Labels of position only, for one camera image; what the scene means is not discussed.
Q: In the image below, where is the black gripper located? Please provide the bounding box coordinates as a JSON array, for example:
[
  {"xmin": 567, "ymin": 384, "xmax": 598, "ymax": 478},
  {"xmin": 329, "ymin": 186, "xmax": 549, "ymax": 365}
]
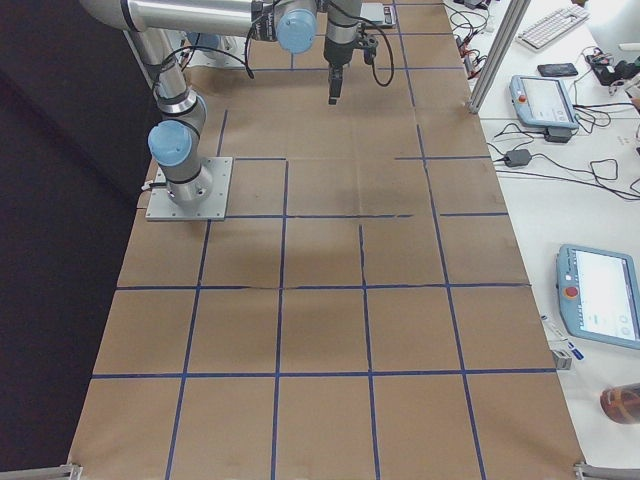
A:
[{"xmin": 323, "ymin": 37, "xmax": 354, "ymax": 105}]

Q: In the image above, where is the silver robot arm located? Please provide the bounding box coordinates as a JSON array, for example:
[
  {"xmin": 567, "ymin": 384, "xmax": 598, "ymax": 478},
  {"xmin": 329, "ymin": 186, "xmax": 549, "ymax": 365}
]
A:
[{"xmin": 82, "ymin": 1, "xmax": 378, "ymax": 219}]

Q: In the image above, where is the digital kitchen scale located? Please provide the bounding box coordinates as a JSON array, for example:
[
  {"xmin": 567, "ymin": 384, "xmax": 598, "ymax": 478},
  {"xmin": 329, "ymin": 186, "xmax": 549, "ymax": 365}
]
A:
[{"xmin": 360, "ymin": 2, "xmax": 396, "ymax": 29}]

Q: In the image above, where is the white keyboard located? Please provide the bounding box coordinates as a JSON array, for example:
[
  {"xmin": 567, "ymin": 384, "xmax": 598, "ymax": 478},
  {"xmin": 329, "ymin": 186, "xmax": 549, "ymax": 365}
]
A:
[{"xmin": 516, "ymin": 5, "xmax": 590, "ymax": 52}]

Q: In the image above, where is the black power adapter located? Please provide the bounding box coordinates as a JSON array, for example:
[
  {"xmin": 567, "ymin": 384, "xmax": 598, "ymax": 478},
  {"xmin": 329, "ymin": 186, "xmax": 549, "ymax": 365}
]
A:
[{"xmin": 503, "ymin": 149, "xmax": 532, "ymax": 168}]

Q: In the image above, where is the far teach pendant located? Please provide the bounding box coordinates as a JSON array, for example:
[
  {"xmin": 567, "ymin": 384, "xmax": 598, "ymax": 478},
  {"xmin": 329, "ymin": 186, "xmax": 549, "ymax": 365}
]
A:
[{"xmin": 509, "ymin": 75, "xmax": 579, "ymax": 130}]

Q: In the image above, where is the teach pendant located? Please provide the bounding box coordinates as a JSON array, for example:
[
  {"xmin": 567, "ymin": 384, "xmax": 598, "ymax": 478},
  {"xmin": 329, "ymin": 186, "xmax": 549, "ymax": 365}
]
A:
[
  {"xmin": 509, "ymin": 75, "xmax": 579, "ymax": 130},
  {"xmin": 556, "ymin": 244, "xmax": 639, "ymax": 350}
]

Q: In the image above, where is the black smartphone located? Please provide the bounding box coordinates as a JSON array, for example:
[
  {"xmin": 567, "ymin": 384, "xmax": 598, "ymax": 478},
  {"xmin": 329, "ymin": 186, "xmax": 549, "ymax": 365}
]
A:
[{"xmin": 537, "ymin": 63, "xmax": 578, "ymax": 78}]

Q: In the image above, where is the brown paper table cover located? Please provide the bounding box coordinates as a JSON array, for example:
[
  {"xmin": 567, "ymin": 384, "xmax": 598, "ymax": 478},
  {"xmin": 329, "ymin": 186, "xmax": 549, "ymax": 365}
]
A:
[{"xmin": 70, "ymin": 1, "xmax": 582, "ymax": 479}]

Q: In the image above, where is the near teach pendant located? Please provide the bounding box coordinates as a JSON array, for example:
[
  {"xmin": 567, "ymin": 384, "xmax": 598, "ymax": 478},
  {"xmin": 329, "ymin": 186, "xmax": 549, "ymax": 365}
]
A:
[{"xmin": 556, "ymin": 244, "xmax": 639, "ymax": 350}]

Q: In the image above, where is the brown tape roll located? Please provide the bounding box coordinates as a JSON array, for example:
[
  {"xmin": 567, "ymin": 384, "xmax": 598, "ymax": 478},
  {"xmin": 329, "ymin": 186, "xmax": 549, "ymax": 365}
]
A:
[{"xmin": 600, "ymin": 383, "xmax": 640, "ymax": 424}]

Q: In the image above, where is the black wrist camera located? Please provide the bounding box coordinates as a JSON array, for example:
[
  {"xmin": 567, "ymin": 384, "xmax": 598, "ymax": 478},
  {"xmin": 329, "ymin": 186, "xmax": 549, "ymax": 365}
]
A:
[{"xmin": 356, "ymin": 31, "xmax": 379, "ymax": 66}]

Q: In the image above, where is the aluminium frame post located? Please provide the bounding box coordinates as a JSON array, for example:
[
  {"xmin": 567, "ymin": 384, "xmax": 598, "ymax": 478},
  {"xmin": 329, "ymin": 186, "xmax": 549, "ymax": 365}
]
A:
[{"xmin": 467, "ymin": 0, "xmax": 530, "ymax": 114}]

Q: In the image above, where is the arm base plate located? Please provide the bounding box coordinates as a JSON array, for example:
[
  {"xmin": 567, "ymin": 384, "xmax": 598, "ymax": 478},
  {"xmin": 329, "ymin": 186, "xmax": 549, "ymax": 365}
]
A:
[{"xmin": 145, "ymin": 157, "xmax": 234, "ymax": 221}]

